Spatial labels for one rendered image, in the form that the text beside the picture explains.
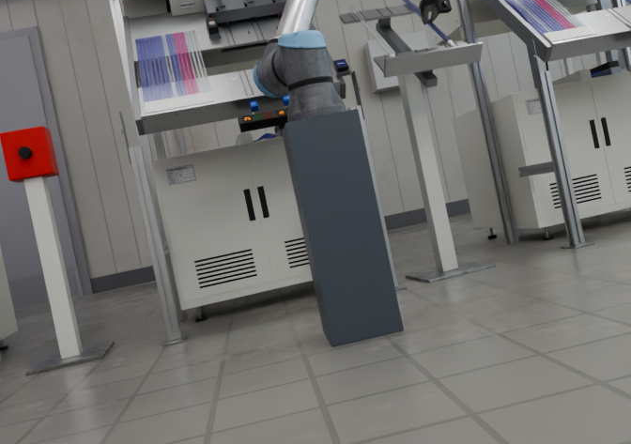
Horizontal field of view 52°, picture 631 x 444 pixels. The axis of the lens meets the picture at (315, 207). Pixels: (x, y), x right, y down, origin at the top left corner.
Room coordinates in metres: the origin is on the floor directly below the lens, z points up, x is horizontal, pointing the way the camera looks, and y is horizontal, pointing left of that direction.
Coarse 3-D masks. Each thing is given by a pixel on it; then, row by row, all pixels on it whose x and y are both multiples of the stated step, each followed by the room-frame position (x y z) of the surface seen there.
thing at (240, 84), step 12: (240, 72) 2.26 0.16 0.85; (252, 72) 2.26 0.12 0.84; (216, 84) 2.21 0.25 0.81; (228, 84) 2.21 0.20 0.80; (240, 84) 2.20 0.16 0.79; (252, 84) 2.20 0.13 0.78; (216, 96) 2.16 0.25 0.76; (228, 96) 2.16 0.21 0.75; (240, 96) 2.15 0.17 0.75; (144, 108) 2.12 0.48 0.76
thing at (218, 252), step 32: (160, 160) 2.38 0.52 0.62; (192, 160) 2.39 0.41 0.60; (224, 160) 2.41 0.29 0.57; (256, 160) 2.43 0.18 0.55; (160, 192) 2.37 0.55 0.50; (192, 192) 2.39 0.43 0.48; (224, 192) 2.41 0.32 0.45; (256, 192) 2.43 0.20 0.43; (288, 192) 2.45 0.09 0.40; (192, 224) 2.38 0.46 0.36; (224, 224) 2.40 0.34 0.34; (256, 224) 2.42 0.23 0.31; (288, 224) 2.44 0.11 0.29; (192, 256) 2.38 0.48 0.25; (224, 256) 2.40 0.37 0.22; (256, 256) 2.42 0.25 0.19; (288, 256) 2.44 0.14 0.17; (192, 288) 2.38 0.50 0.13; (224, 288) 2.39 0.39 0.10; (256, 288) 2.42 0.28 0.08
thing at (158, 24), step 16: (144, 16) 2.57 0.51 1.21; (160, 16) 2.57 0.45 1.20; (176, 16) 2.56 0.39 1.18; (192, 16) 2.56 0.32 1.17; (272, 16) 2.54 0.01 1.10; (144, 32) 2.48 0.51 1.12; (160, 32) 2.48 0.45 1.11; (176, 32) 2.47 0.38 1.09; (224, 32) 2.46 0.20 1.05; (240, 32) 2.46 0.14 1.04; (256, 32) 2.46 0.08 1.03; (272, 32) 2.45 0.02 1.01; (208, 48) 2.38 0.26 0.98; (224, 48) 2.39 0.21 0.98; (240, 48) 2.46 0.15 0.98
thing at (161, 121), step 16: (256, 96) 2.11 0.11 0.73; (160, 112) 2.06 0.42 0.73; (176, 112) 2.07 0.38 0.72; (192, 112) 2.09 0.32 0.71; (208, 112) 2.11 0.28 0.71; (224, 112) 2.12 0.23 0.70; (240, 112) 2.14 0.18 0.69; (256, 112) 2.16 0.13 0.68; (144, 128) 2.08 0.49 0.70; (160, 128) 2.10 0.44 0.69; (176, 128) 2.11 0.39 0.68
